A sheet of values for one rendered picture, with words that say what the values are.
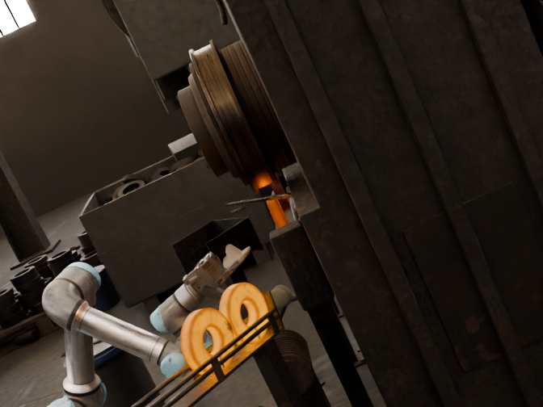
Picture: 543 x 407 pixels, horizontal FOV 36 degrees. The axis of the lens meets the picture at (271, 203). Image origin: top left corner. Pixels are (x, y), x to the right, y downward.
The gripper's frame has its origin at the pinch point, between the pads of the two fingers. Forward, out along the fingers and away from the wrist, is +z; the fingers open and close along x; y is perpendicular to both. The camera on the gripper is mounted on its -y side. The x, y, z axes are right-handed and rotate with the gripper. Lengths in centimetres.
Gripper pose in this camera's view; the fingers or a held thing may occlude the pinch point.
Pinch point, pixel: (248, 251)
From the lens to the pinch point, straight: 245.6
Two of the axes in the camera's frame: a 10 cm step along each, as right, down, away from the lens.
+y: -6.8, -7.1, -1.8
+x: -0.5, -2.1, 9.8
